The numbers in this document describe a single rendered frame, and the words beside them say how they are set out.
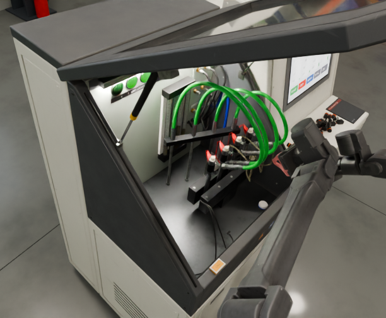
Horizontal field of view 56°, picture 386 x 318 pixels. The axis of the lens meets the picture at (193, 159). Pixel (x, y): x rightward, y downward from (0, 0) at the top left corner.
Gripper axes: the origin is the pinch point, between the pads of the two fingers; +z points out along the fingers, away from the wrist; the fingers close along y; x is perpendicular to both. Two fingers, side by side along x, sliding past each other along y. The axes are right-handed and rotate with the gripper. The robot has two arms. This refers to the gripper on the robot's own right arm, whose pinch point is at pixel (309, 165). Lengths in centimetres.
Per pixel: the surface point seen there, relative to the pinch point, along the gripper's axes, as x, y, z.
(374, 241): -117, -98, 80
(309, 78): -50, 26, 36
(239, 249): 23.4, -22.9, 19.1
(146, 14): 24, 65, 32
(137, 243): 54, -9, 33
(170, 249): 49, -10, 15
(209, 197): 21.2, -5.0, 33.4
